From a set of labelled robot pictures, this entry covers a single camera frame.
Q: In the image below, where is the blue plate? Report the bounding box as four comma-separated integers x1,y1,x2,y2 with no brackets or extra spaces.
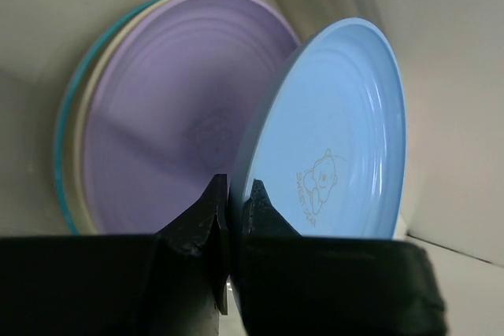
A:
227,17,407,313

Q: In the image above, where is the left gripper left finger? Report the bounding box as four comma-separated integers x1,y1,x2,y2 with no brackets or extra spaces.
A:
1,175,229,335

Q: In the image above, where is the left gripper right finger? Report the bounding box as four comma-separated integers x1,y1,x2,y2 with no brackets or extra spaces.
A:
235,181,447,335

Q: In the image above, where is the cream plate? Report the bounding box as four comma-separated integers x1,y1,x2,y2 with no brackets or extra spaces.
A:
63,0,170,234

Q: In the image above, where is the white watermelon pattern plate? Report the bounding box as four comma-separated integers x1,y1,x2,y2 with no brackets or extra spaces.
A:
52,0,161,235

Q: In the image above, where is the purple plate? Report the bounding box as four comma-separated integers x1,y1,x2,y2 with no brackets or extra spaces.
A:
82,0,299,234

